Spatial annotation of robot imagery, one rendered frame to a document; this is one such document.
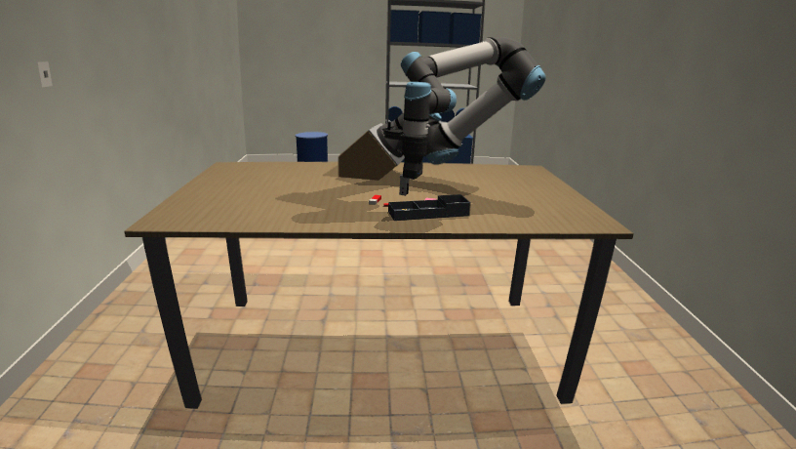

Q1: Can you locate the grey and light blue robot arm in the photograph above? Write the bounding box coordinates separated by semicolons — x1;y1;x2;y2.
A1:
390;37;545;165

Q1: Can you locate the black rack of bins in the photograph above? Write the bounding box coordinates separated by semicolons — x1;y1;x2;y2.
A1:
389;194;470;221

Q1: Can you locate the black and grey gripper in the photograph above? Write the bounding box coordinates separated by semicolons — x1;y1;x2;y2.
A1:
384;119;430;196

